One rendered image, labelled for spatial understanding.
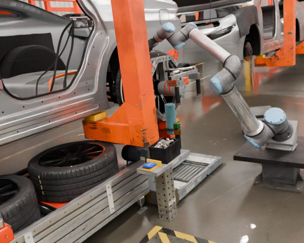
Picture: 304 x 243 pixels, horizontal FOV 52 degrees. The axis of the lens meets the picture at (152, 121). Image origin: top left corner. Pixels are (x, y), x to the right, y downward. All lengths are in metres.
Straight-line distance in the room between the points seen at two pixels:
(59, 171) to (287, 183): 1.77
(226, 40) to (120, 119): 3.13
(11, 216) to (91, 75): 1.24
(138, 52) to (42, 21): 2.49
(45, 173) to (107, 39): 1.20
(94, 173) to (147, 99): 0.64
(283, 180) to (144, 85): 1.37
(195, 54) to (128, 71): 3.12
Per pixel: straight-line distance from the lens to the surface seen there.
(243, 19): 5.41
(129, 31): 2.17
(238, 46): 5.30
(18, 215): 1.94
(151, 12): 3.23
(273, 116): 2.52
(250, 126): 2.42
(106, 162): 2.27
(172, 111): 2.59
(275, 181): 2.80
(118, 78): 2.67
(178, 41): 2.52
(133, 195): 2.39
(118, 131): 2.43
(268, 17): 9.88
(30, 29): 4.40
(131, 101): 2.25
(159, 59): 2.67
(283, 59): 6.09
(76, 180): 2.20
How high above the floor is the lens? 1.30
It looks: 15 degrees down
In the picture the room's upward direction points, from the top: 7 degrees counter-clockwise
